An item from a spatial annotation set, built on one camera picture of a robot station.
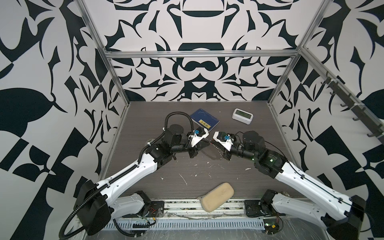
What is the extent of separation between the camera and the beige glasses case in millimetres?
744

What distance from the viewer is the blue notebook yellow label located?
3.51 feet

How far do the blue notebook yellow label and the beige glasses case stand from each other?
0.38 m
